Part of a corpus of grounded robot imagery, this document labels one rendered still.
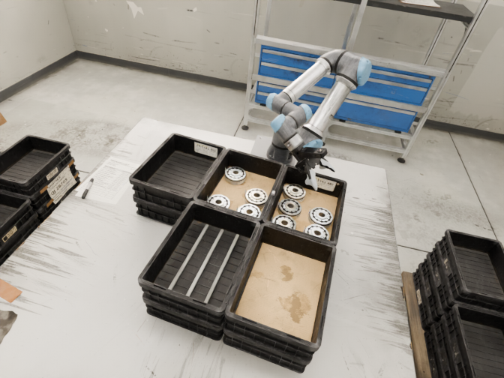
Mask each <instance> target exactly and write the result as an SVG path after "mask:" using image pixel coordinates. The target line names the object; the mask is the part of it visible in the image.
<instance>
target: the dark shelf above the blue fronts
mask: <svg viewBox="0 0 504 378"><path fill-rule="evenodd" d="M334 1H339V2H348V3H353V4H357V5H360V4H361V3H362V0H334ZM433 1H434V2H435V3H436V4H437V5H439V6H440V7H441V8H438V7H427V6H421V5H416V4H405V3H400V2H399V1H398V0H367V4H366V6H371V7H375V8H384V9H389V10H393V11H402V12H407V13H411V14H420V15H425V16H429V17H438V18H443V19H447V20H456V21H461V22H465V23H468V24H470V23H471V22H472V20H473V17H474V15H475V14H474V13H472V12H471V11H470V10H469V9H468V8H466V7H465V6H464V5H463V4H456V3H451V2H446V1H437V0H433Z"/></svg>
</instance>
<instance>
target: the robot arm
mask: <svg viewBox="0 0 504 378"><path fill-rule="evenodd" d="M371 68H372V65H371V61H370V60H368V59H366V58H365V57H361V56H360V55H356V54H355V53H352V52H350V51H348V50H345V49H335V50H332V51H330V52H327V53H326V54H324V55H322V56H320V57H319V58H318V59H317V60H316V62H315V64H314V65H313V66H312V67H311V68H309V69H308V70H307V71H306V72H304V73H303V74H302V75H301V76H300V77H299V78H298V79H296V80H295V81H294V82H293V83H291V84H290V85H289V86H288V87H286V88H285V89H284V90H283V91H282V92H281V93H280V94H275V93H272V94H270V95H269V96H268V97H267V99H266V106H267V107H268V108H269V109H270V110H271V111H273V112H275V113H277V114H278V115H279V116H278V117H277V118H275V119H274V120H273V121H272V122H271V124H270V125H271V128H272V129H273V131H274V133H273V137H272V141H271V145H270V146H269V147H268V150H267V152H266V156H267V158H268V159H270V160H273V161H277V162H281V163H283V164H289V163H291V162H292V161H293V156H294V158H295V159H296V160H297V161H298V162H297V163H296V165H295V167H296V168H297V170H298V171H299V172H300V170H301V172H300V173H301V174H305V173H307V179H306V180H305V184H306V185H312V186H313V188H314V189H315V191H317V188H318V185H317V180H316V179H315V175H316V174H315V172H314V171H313V170H312V169H315V168H316V167H315V166H316V165H319V168H320V169H322V170H323V169H330V170H331V171H332V172H334V173H335V170H334V168H333V167H332V165H331V164H330V163H329V162H328V161H327V160H326V159H325V158H324V157H325V156H326V155H327V154H328V152H327V149H326V148H322V146H323V141H322V139H323V131H324V130H325V129H326V127H327V126H328V124H329V122H330V121H331V120H332V118H333V117H334V115H335V113H336V112H337V111H338V109H339V108H340V106H341V104H342V103H343V102H344V101H345V99H346V98H347V96H348V94H349V93H350V92H351V91H352V90H355V89H356V88H357V87H358V86H363V85H364V84H365V83H366V82H367V81H368V78H369V76H370V74H371ZM329 74H337V75H336V77H335V78H336V82H335V84H334V85H333V86H332V88H331V90H330V91H329V93H328V94H327V95H326V97H325V99H324V100H323V102H322V103H321V105H320V106H319V108H318V110H317V111H316V112H315V114H314V115H313V117H312V119H311V120H310V121H309V123H308V124H304V123H306V122H307V120H308V119H310V118H311V116H312V111H311V108H310V107H309V106H308V105H307V104H301V105H299V106H296V105H295V104H294V102H295V101H296V100H298V99H299V98H300V97H301V96H302V95H303V94H304V93H305V92H306V91H308V90H309V89H310V88H311V87H312V86H314V85H315V84H316V83H317V82H319V81H320V80H321V79H322V78H323V77H327V76H328V75H329ZM303 124H304V125H303ZM302 125H303V127H302V128H300V126H302ZM298 168H299V169H300V170H299V169H298ZM311 168H312V169H311Z"/></svg>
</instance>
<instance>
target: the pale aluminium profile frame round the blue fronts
mask: <svg viewBox="0 0 504 378"><path fill-rule="evenodd" d="M260 2H261V0H255V5H254V14H253V28H252V37H251V45H250V60H249V68H248V76H247V91H246V99H245V108H244V122H243V126H241V129H242V130H248V129H249V127H248V126H246V125H247V124H248V122H254V123H258V124H262V125H268V126H271V125H270V124H271V122H272V121H269V120H265V119H261V118H254V117H252V116H251V112H252V110H253V108H256V109H260V110H266V111H270V112H273V111H271V110H270V109H269V108H268V107H267V106H266V104H264V103H256V102H254V101H255V95H256V88H257V81H261V82H265V83H273V84H277V85H281V86H289V85H290V84H291V83H293V81H289V80H285V79H278V78H274V77H270V76H262V75H258V74H254V73H253V72H254V58H255V56H256V57H260V53H256V52H255V50H256V38H257V29H258V22H259V15H260ZM367 2H368V0H361V4H360V8H359V10H358V15H357V17H356V21H355V25H354V28H353V30H352V35H351V38H350V41H349V45H348V48H347V50H348V51H350V52H352V51H353V46H354V43H355V41H356V36H357V34H358V31H359V26H360V24H361V21H362V17H363V14H364V12H365V7H366V4H367ZM489 2H490V0H482V1H481V3H480V5H479V6H478V9H477V11H476V12H475V15H474V17H473V19H472V22H471V23H470V24H469V26H468V28H467V30H466V32H465V34H464V36H463V37H462V39H461V41H460V43H459V45H458V47H457V49H456V51H455V53H454V55H453V56H452V58H451V61H450V62H449V64H448V67H447V68H446V70H445V76H444V77H443V78H441V80H440V81H439V84H438V86H437V87H436V86H431V87H430V89H432V90H435V91H434V93H433V95H432V97H431V99H430V101H429V103H428V105H427V106H426V107H425V106H417V105H413V104H409V103H402V102H398V101H393V100H386V99H382V98H378V97H371V96H367V95H363V94H356V93H351V92H350V93H349V94H348V96H347V97H346V98H349V99H353V100H357V101H365V102H369V103H373V104H380V105H384V106H388V107H396V108H400V109H404V110H411V111H415V112H419V113H423V114H422V116H421V118H420V120H419V122H413V123H412V125H411V127H410V129H409V133H404V132H402V131H398V130H395V131H393V130H387V129H383V128H379V127H372V126H368V125H364V124H357V123H353V122H349V121H346V120H342V119H339V120H338V119H334V118H333V119H332V120H331V121H330V122H329V124H328V126H327V127H326V129H325V130H324V131H323V133H322V135H323V138H322V142H323V144H322V146H324V145H325V143H324V141H325V138H326V137H327V138H330V139H334V140H341V141H345V142H348V143H355V144H359V145H363V146H370V147H374V148H378V149H385V150H388V151H392V152H399V153H402V155H401V158H400V157H399V158H398V159H397V161H398V162H400V163H402V164H403V163H405V160H404V159H405V158H406V156H407V155H408V153H409V151H410V149H411V147H412V145H413V143H414V142H415V140H416V137H417V136H418V135H419V132H420V130H421V129H422V126H423V125H424V123H425V121H426V119H427V117H428V115H429V114H430V112H431V110H432V108H433V106H434V104H435V103H436V101H437V98H438V97H439V95H440V93H441V91H442V90H443V87H444V85H445V84H446V82H447V80H448V78H449V76H450V75H451V73H452V71H453V69H454V67H455V65H456V64H457V62H458V59H459V58H460V56H461V54H462V52H463V51H464V48H465V46H466V45H467V43H468V41H469V39H470V37H471V35H472V34H473V32H474V30H475V28H476V26H477V25H478V23H479V20H480V19H481V17H482V14H483V13H484V12H485V9H486V7H487V6H488V4H489ZM271 8H272V0H268V2H267V8H266V15H265V27H264V34H263V36H266V37H268V31H269V20H270V14H271ZM357 8H358V4H354V5H353V8H352V13H351V15H350V18H349V23H348V26H347V29H346V34H345V37H344V39H343V44H342V47H341V49H343V50H345V49H346V46H347V41H348V39H349V36H350V31H351V28H352V26H353V21H354V18H355V15H356V11H357ZM447 22H448V20H447V19H442V21H441V23H440V25H439V28H438V29H437V31H436V34H435V36H434V38H433V40H432V42H431V45H430V47H429V49H428V51H427V53H426V56H425V57H424V60H423V62H422V63H421V64H422V65H427V63H428V61H429V59H430V57H431V55H432V53H433V51H434V48H435V46H436V45H437V42H438V40H439V39H440V35H441V34H442V32H443V29H444V28H445V26H446V23H447ZM253 39H254V41H253ZM447 74H448V76H447ZM446 76H447V78H446ZM252 80H256V83H255V85H254V87H253V89H251V86H252ZM330 90H331V89H330V88H324V87H320V86H316V85H314V86H312V87H311V88H310V89H309V90H308V91H312V92H319V93H323V94H328V93H329V91H330ZM252 99H253V100H252ZM331 125H340V126H344V127H348V128H355V129H359V130H363V131H370V132H374V133H378V134H385V135H389V136H393V137H400V141H401V145H402V148H401V147H397V146H393V145H386V144H382V143H378V142H371V141H367V140H363V139H356V138H352V137H349V136H342V135H338V134H334V133H330V132H329V127H330V126H331ZM413 125H416V127H415V130H414V127H413ZM407 140H409V141H408V142H407ZM403 158H404V159H403Z"/></svg>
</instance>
